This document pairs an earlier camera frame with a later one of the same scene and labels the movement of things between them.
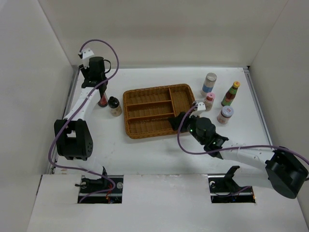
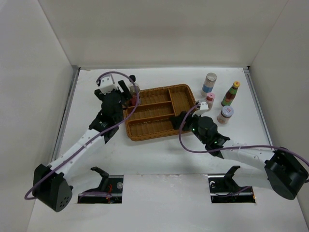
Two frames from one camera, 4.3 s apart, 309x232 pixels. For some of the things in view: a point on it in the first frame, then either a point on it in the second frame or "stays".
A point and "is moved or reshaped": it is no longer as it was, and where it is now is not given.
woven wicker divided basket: x=147 y=110 stays
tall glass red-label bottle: x=103 y=102 is moved or reshaped
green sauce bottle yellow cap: x=230 y=95 stays
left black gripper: x=85 y=71 → x=126 y=93
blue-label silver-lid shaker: x=211 y=78 stays
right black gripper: x=175 y=121 stays
